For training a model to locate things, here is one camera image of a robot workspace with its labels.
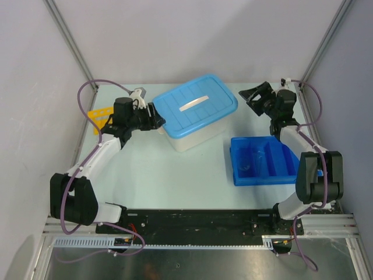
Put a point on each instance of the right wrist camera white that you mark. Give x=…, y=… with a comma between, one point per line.
x=286, y=83

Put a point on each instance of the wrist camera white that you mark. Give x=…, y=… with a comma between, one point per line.
x=138, y=96
x=286, y=83

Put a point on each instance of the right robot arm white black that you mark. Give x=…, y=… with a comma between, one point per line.
x=320, y=174

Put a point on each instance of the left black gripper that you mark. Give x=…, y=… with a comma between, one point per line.
x=154, y=121

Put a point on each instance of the white plastic tub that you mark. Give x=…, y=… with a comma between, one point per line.
x=198, y=137

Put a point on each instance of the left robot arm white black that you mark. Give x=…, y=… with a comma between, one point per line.
x=72, y=195

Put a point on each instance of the yellow test tube rack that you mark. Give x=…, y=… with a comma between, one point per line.
x=100, y=116

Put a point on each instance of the blue compartment tray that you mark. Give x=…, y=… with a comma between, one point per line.
x=279, y=166

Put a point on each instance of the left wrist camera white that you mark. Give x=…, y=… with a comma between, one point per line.
x=138, y=96

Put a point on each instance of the blue plastic lid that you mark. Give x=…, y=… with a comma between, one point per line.
x=194, y=105

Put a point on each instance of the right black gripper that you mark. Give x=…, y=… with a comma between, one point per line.
x=264, y=90

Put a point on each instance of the clear watch glass dish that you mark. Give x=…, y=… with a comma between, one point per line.
x=243, y=162

